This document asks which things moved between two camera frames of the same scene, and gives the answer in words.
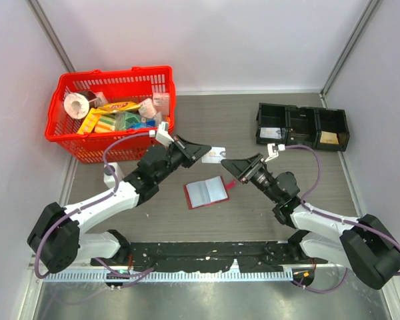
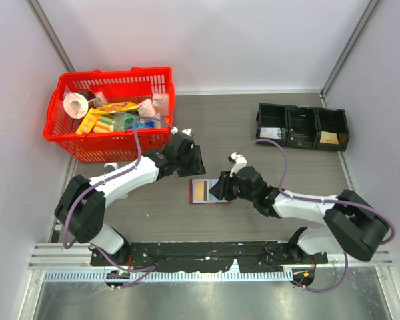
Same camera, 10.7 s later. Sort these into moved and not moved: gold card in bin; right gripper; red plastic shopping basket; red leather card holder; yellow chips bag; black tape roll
Moved: red leather card holder; right gripper
Not moved: black tape roll; red plastic shopping basket; gold card in bin; yellow chips bag
